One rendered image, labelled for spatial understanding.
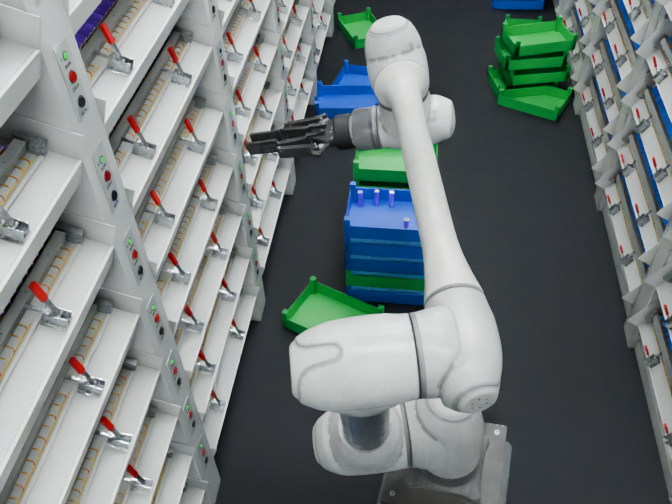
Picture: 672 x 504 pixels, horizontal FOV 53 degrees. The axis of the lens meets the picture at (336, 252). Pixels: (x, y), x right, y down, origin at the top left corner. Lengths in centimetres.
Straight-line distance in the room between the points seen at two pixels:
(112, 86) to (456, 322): 72
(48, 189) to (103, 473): 58
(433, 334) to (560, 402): 136
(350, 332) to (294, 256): 168
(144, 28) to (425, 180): 64
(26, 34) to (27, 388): 49
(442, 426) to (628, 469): 85
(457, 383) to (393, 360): 10
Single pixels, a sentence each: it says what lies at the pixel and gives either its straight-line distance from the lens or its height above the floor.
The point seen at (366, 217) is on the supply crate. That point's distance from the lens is 233.
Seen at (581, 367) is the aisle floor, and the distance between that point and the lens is 242.
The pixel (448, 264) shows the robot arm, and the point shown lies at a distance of 111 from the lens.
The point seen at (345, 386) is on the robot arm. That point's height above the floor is 107.
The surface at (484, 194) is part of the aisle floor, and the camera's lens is 296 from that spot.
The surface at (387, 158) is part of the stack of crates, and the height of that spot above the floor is 32.
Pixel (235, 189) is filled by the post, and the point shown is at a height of 62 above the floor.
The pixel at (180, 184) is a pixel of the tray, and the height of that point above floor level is 89.
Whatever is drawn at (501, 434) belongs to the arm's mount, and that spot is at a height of 31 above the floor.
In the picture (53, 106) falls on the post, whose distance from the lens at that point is 109.
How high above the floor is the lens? 189
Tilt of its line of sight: 45 degrees down
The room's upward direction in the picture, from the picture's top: 3 degrees counter-clockwise
